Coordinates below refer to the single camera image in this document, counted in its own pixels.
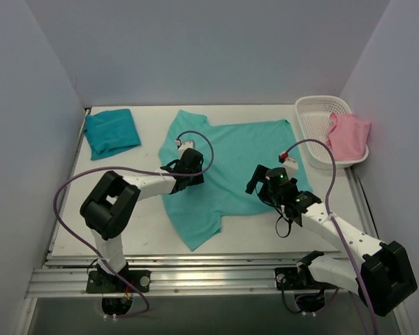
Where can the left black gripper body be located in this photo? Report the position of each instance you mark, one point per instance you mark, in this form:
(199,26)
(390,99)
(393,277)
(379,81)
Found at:
(181,173)

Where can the white perforated plastic basket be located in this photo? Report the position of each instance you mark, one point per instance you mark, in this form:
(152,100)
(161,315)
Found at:
(313,113)

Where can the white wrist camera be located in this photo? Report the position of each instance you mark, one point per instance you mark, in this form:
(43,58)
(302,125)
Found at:
(288,163)
(184,145)

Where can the pink t shirt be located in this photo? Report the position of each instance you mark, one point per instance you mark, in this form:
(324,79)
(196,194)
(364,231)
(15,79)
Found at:
(347,136)

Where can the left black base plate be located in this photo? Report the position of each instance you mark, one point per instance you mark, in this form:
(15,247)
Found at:
(101,282)

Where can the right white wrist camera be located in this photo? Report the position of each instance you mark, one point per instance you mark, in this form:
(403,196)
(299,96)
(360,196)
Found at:
(288,163)

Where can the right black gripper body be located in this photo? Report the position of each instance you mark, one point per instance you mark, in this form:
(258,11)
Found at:
(262,186)

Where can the mint green t shirt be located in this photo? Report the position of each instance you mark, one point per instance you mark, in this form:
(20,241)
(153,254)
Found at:
(232,153)

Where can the folded teal t shirt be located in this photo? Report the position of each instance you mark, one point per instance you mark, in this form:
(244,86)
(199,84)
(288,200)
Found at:
(110,132)

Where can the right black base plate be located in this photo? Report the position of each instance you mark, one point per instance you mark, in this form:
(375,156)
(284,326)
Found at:
(287,278)

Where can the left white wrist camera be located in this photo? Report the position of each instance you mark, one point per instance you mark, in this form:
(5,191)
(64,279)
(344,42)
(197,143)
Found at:
(184,145)

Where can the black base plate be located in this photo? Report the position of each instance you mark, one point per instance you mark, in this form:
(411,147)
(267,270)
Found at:
(287,278)
(101,282)

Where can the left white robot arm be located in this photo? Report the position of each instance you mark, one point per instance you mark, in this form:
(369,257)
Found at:
(108,208)

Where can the aluminium rail frame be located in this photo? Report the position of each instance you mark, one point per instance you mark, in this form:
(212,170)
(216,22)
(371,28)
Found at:
(226,286)

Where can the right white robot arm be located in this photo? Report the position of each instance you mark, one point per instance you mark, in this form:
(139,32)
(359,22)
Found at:
(379,273)

